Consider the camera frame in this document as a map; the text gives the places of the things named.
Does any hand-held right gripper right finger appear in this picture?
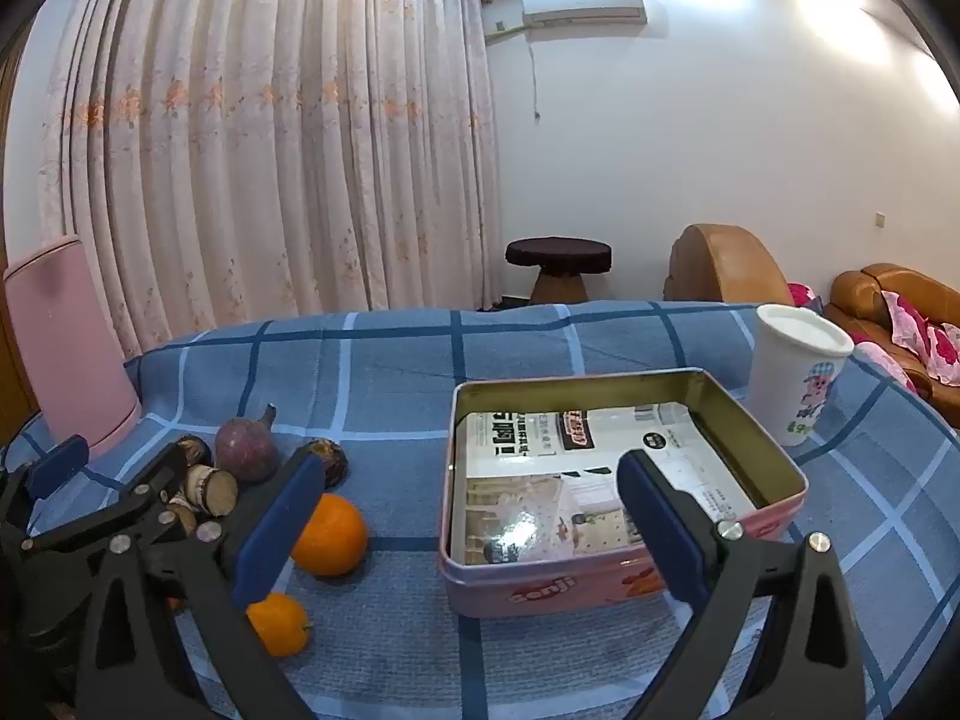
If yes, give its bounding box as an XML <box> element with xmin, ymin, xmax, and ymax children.
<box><xmin>616</xmin><ymin>450</ymin><xmax>867</xmax><ymax>720</ymax></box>

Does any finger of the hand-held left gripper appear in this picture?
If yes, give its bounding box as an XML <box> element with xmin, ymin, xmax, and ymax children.
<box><xmin>19</xmin><ymin>441</ymin><xmax>197</xmax><ymax>563</ymax></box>
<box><xmin>0</xmin><ymin>435</ymin><xmax>89</xmax><ymax>537</ymax></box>

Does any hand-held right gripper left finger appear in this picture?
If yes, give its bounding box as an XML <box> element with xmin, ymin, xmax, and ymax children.
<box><xmin>75</xmin><ymin>452</ymin><xmax>327</xmax><ymax>720</ymax></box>

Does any large orange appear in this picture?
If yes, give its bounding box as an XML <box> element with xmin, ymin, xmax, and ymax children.
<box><xmin>289</xmin><ymin>493</ymin><xmax>370</xmax><ymax>578</ymax></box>

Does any small orange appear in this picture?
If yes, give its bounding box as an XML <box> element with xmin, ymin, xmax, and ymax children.
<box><xmin>246</xmin><ymin>592</ymin><xmax>313</xmax><ymax>659</ymax></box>

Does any pink tin box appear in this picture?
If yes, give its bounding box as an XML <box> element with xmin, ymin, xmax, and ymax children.
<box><xmin>439</xmin><ymin>367</ymin><xmax>809</xmax><ymax>620</ymax></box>

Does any purple passion fruit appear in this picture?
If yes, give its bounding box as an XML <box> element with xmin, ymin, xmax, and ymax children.
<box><xmin>215</xmin><ymin>403</ymin><xmax>280</xmax><ymax>484</ymax></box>

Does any brown wooden furniture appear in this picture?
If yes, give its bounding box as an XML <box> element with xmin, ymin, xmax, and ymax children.
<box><xmin>0</xmin><ymin>240</ymin><xmax>37</xmax><ymax>440</ymax></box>

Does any blue plaid bed sheet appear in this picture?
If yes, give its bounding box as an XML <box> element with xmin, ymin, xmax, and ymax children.
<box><xmin>0</xmin><ymin>300</ymin><xmax>960</xmax><ymax>720</ymax></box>

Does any white lidded paper cup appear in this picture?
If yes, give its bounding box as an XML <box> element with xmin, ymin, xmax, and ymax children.
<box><xmin>748</xmin><ymin>304</ymin><xmax>856</xmax><ymax>449</ymax></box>

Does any dark round wooden stool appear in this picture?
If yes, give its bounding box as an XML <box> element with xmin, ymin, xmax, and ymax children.
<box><xmin>505</xmin><ymin>237</ymin><xmax>613</xmax><ymax>305</ymax></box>

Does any brown leather sofa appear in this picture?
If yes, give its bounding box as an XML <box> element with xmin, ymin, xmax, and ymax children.
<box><xmin>825</xmin><ymin>262</ymin><xmax>960</xmax><ymax>428</ymax></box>

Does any pink floral blanket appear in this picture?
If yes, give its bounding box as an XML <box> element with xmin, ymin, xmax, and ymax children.
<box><xmin>881</xmin><ymin>289</ymin><xmax>960</xmax><ymax>391</ymax></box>

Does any pink floral curtain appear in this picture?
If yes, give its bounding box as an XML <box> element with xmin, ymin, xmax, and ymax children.
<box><xmin>30</xmin><ymin>0</ymin><xmax>502</xmax><ymax>361</ymax></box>

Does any white air conditioner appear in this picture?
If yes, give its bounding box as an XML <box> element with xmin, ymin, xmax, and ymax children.
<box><xmin>520</xmin><ymin>0</ymin><xmax>647</xmax><ymax>26</ymax></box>

